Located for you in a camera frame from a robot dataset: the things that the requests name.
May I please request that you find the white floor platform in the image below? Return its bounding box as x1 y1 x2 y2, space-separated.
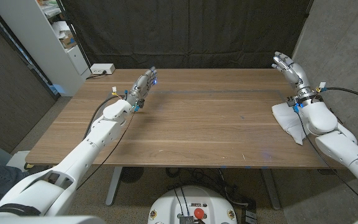
6 151 32 172

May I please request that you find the black round slotted disc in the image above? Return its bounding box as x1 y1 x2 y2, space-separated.
120 167 145 184

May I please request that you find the grey table leg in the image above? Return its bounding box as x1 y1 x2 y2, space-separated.
261 169 282 211
105 166 124 207

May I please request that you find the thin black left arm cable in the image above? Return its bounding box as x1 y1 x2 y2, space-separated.
75 110 136 191

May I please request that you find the black floor cable bundle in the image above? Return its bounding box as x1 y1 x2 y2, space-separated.
166 167 257 209

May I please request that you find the white cloth napkin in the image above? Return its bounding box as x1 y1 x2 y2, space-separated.
271 102 310 146

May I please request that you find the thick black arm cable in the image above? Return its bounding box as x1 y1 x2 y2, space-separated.
317 86 358 106
82 95 124 141

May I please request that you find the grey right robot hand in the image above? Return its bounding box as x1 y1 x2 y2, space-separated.
271 51 318 108

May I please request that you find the white papers stack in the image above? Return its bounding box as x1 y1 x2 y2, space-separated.
51 21 71 40

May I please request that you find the brown cardboard box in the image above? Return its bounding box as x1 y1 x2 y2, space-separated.
61 30 77 49

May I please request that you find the black curtain backdrop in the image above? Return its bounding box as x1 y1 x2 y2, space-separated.
60 0 315 70

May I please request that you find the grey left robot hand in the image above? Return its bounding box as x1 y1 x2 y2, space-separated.
124 66 158 113

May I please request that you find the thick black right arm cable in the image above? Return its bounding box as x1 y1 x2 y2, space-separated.
317 86 358 106

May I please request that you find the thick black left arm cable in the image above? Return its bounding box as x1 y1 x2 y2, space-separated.
82 95 124 141

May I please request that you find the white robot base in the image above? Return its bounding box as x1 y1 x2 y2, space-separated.
147 185 238 224

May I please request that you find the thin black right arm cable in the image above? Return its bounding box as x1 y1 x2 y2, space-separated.
295 110 358 213

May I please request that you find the white power strip box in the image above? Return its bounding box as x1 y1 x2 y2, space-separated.
89 63 116 75

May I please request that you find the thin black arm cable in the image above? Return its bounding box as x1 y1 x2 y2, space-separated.
295 110 358 213
75 110 136 191

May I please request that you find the white shelf cabinet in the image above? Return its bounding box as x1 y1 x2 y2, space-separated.
0 0 92 97

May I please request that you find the black shoe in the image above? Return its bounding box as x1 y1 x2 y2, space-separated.
23 164 50 175

